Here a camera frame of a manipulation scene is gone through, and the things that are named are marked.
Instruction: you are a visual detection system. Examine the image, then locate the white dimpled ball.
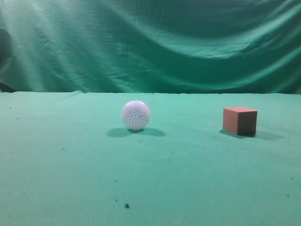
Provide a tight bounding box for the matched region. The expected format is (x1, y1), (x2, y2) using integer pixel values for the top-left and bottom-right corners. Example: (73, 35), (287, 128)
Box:
(121, 100), (151, 130)

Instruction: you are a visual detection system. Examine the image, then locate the red cube block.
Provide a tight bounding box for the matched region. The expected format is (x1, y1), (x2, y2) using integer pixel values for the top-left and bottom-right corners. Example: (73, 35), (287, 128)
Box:
(222, 106), (258, 135)

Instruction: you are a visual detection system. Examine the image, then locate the green table cloth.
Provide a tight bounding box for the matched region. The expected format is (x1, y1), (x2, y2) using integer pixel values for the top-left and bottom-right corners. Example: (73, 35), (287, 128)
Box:
(0, 91), (301, 226)

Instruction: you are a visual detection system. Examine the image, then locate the green backdrop cloth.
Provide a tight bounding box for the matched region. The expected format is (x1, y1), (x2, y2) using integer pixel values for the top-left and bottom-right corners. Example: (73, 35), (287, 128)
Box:
(0, 0), (301, 94)

